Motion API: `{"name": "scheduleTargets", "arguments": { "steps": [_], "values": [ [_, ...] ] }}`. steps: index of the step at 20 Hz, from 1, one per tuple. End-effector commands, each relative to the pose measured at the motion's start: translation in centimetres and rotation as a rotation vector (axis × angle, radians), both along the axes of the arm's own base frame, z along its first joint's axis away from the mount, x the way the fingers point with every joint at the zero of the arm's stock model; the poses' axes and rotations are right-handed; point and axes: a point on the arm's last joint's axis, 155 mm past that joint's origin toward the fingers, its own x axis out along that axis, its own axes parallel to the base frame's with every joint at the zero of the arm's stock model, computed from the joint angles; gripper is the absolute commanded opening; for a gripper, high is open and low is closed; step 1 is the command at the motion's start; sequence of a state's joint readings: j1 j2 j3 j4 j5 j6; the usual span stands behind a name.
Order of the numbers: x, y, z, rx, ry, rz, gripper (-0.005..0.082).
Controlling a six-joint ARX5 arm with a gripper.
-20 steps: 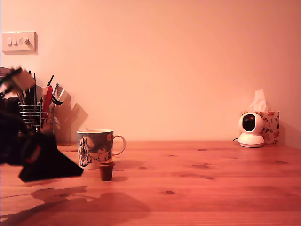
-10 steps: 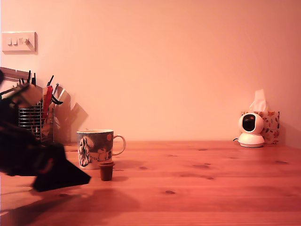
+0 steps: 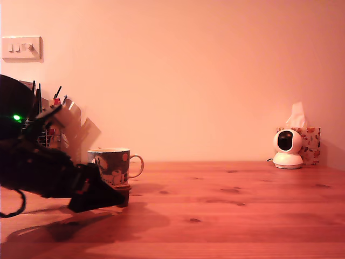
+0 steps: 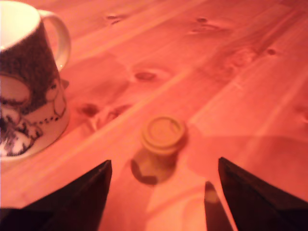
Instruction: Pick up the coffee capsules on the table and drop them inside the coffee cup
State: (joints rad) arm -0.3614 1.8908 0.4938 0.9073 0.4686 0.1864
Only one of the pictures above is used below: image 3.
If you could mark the brown coffee capsule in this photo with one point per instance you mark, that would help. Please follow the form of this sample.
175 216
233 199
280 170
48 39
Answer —
124 193

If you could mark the white mug with cartoon print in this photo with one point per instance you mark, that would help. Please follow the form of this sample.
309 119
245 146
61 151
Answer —
116 162

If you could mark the silver utensil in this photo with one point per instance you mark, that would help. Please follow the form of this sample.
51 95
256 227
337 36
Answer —
64 99

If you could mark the red and white packet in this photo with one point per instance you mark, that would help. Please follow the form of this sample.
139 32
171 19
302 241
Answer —
56 102

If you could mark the black chopstick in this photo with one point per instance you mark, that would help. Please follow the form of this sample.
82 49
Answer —
39 97
34 91

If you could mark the white tissue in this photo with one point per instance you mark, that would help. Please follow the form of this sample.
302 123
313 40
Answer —
296 116

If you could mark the floral tissue box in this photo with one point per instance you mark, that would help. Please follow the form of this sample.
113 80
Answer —
312 145

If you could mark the white wall light switch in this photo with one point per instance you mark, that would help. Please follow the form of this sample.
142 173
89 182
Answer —
21 48

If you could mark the small white round camera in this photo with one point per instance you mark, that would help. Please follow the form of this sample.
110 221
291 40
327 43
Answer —
292 159

